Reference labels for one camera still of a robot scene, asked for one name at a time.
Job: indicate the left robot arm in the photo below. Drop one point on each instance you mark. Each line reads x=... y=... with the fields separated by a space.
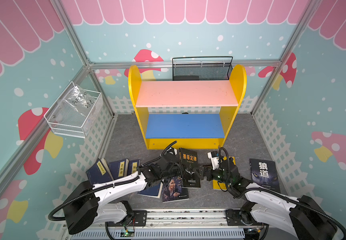
x=85 y=205

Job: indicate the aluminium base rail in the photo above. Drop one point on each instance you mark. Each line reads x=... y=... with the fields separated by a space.
x=177 y=224

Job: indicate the black mesh wire basket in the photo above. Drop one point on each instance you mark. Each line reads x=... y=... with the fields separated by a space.
x=202 y=68

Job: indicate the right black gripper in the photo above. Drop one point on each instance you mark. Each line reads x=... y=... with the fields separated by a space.
x=208 y=173

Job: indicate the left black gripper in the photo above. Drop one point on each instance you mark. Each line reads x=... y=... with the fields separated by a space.
x=178 y=168

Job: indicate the yellow cartoon boy book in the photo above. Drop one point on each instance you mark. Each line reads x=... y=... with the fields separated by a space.
x=219 y=184

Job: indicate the clear plastic bag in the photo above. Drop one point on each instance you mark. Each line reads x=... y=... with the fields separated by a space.
x=79 y=100

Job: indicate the yellow pink blue bookshelf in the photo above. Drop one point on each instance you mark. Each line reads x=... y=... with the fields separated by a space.
x=193 y=130

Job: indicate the navy book rightmost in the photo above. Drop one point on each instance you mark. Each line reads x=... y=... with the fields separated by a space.
x=153 y=192

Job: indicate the purple old man book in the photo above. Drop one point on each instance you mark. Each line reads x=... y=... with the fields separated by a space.
x=173 y=190

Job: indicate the black wolf book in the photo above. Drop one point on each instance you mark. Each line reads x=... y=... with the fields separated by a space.
x=264 y=173

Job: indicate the black Murphy's law book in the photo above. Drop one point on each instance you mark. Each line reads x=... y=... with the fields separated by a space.
x=189 y=159

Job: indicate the white wire wall basket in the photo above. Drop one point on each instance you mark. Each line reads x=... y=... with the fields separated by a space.
x=64 y=121

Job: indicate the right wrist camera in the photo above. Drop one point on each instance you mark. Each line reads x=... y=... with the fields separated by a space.
x=215 y=159

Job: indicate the navy book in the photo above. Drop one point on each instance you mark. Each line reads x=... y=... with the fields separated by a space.
x=99 y=173
x=132 y=166
x=119 y=169
x=153 y=192

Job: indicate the navy book leftmost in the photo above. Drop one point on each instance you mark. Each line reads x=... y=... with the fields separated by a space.
x=99 y=173

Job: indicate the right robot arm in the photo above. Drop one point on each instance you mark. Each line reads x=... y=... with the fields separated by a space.
x=301 y=217

